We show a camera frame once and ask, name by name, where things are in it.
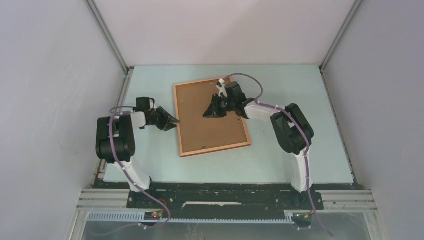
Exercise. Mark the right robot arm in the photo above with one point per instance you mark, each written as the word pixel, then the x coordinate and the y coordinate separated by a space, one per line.
pixel 292 130

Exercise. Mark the corner aluminium post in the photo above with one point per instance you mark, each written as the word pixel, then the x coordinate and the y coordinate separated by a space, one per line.
pixel 340 34
pixel 105 31

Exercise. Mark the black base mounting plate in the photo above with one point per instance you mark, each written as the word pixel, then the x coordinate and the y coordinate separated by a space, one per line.
pixel 219 201

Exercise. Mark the brown cardboard backing board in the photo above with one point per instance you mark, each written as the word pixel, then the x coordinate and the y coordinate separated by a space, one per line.
pixel 205 122

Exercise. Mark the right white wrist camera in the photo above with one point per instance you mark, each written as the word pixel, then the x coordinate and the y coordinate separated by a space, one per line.
pixel 221 86

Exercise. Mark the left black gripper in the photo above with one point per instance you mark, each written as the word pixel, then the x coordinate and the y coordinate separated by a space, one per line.
pixel 167 119

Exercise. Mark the right corner aluminium post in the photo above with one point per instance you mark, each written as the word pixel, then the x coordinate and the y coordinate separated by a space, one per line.
pixel 340 34

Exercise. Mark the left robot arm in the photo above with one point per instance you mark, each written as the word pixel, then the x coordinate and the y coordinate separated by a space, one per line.
pixel 115 138

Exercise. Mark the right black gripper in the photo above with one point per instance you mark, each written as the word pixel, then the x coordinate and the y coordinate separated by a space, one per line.
pixel 214 106

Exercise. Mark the left corner aluminium post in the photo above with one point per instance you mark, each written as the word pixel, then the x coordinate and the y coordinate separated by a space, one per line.
pixel 105 31

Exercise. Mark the wooden picture frame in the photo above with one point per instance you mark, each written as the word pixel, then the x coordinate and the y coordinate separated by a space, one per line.
pixel 180 132

